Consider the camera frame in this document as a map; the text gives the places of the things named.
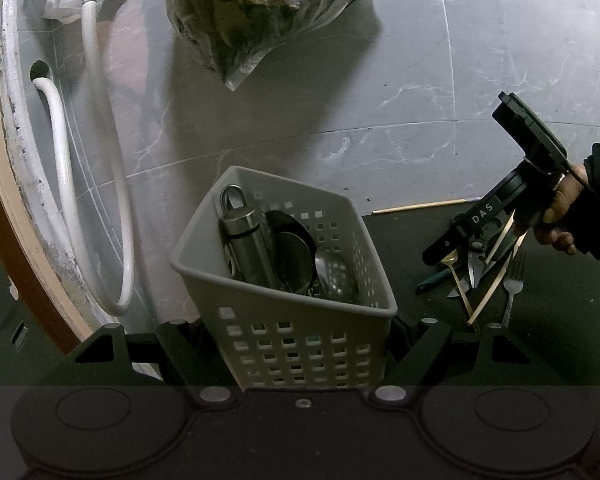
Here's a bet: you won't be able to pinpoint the black mat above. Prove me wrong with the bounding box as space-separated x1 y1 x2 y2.
361 186 600 386

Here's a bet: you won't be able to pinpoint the grey perforated plastic basket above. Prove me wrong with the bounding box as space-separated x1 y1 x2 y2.
170 165 398 390

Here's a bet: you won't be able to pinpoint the gold spoon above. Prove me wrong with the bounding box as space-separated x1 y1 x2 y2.
440 250 482 333

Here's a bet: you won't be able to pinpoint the white flexible hose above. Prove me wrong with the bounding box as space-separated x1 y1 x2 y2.
30 0 136 317

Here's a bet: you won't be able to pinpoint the purple band wooden chopstick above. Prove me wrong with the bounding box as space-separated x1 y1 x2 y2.
372 199 469 215

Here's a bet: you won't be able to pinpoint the wooden door frame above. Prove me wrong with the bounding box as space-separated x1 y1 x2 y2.
0 0 97 357

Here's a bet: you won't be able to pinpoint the steel flask with loop cap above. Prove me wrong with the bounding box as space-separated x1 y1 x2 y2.
220 184 281 291

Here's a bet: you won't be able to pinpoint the steel fork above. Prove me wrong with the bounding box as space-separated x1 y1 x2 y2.
500 247 529 329

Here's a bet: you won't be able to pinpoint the black handled scissors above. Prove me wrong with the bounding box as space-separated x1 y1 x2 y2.
466 240 502 290

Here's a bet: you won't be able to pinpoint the black chopstick with teal end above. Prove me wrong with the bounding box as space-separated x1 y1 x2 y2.
415 269 452 294

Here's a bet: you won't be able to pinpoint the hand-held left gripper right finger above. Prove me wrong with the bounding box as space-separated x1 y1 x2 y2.
370 319 571 407

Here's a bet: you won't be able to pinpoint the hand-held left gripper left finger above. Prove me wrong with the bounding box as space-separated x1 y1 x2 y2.
40 319 245 407

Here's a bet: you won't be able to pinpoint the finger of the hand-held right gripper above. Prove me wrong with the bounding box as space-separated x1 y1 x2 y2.
422 227 470 267

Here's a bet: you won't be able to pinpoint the steel spoon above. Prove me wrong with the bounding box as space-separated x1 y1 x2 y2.
314 247 359 305

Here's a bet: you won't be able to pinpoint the plain wooden chopstick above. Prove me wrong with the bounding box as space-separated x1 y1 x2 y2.
484 212 517 264
467 235 527 326

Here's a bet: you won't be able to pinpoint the clear bag of dried leaves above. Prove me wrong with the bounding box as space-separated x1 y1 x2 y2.
164 0 393 92

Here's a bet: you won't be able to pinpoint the steel ladle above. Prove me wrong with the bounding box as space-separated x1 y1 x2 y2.
266 210 317 292

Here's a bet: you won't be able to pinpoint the person's right hand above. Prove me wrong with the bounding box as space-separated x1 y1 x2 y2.
527 162 589 256

